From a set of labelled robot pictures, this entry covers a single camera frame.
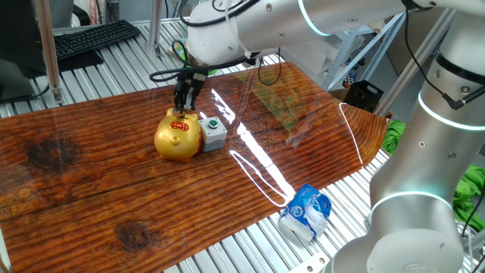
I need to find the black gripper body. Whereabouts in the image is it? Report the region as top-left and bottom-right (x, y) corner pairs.
(174, 69), (208, 100)

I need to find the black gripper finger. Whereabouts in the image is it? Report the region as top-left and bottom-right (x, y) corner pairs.
(173, 86), (186, 114)
(183, 90), (199, 114)

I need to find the golden piggy bank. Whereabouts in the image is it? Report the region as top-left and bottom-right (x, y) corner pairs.
(153, 108), (203, 163)

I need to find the grey push button box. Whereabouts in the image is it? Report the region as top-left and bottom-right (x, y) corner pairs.
(197, 116), (229, 154)

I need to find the black keyboard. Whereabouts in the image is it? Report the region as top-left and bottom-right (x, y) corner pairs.
(52, 18), (143, 61)

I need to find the wood pattern table mat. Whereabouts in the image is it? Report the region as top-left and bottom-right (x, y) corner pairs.
(0, 61), (391, 273)

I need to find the white storage box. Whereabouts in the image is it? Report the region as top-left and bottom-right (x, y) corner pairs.
(278, 36), (349, 84)

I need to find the white metal shelf rack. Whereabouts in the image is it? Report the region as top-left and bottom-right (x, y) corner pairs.
(321, 13), (406, 92)

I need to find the blue tissue pack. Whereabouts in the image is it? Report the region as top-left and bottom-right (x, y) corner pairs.
(278, 184), (333, 243)

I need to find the black plastic crate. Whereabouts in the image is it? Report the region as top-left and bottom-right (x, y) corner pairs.
(343, 79), (384, 114)

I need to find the black monitor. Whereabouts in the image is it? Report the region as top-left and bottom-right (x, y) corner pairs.
(0, 0), (105, 103)

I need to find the brown cardboard box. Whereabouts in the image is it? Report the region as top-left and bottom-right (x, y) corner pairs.
(386, 11), (444, 77)

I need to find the green cloth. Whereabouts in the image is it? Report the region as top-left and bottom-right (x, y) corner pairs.
(380, 119), (485, 232)

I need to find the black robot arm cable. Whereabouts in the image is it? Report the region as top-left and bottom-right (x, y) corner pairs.
(401, 0), (485, 111)
(149, 37), (284, 87)

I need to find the aluminium frame post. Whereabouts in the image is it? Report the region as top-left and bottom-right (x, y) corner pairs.
(33, 0), (65, 105)
(145, 0), (166, 58)

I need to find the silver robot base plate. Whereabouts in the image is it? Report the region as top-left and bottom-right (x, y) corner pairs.
(286, 252), (330, 273)

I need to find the aluminium frame strut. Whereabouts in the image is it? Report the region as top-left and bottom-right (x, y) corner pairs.
(373, 7), (458, 117)

